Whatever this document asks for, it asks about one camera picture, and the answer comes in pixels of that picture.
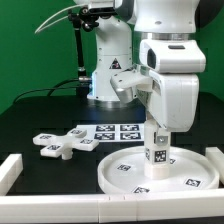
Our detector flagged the black cables on table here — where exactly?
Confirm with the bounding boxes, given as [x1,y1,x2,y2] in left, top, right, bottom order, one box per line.
[13,78,91,104]

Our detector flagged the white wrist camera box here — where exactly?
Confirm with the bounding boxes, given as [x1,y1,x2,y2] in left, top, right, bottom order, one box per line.
[139,39,206,74]

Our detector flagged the white cross table base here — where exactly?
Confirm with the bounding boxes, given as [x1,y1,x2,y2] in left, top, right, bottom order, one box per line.
[33,128,99,160]

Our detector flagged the white round table top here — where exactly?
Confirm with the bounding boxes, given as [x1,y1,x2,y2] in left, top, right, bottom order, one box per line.
[98,146,219,194]

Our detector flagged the white front fence bar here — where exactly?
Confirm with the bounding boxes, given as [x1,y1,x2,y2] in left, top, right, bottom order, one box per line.
[0,189,224,223]

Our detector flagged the white marker sheet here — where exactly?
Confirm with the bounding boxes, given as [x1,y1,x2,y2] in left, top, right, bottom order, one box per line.
[78,123,144,142]

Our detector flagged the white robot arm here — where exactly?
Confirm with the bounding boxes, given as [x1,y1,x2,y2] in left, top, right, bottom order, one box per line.
[87,0,224,108]

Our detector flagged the white left fence bar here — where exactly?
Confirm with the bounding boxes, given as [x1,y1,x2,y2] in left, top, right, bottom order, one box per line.
[0,154,23,196]

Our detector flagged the black camera stand pole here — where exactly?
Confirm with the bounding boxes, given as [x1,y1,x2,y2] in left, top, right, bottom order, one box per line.
[68,10,89,98]

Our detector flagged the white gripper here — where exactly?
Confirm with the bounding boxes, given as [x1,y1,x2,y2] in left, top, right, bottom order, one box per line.
[137,70,199,146]

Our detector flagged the white curved cables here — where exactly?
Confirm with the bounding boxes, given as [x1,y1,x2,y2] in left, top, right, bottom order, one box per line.
[34,3,88,35]

